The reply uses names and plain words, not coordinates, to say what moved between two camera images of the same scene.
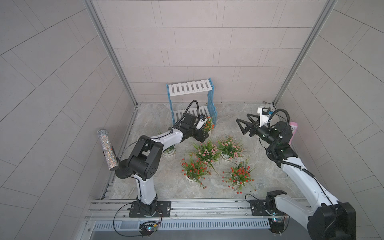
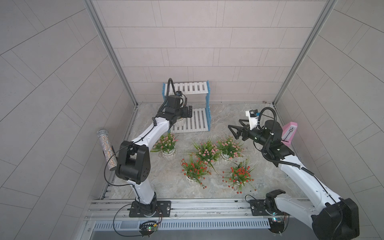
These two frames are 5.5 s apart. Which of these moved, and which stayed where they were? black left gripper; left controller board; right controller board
Moved: black left gripper
Stayed: left controller board; right controller board
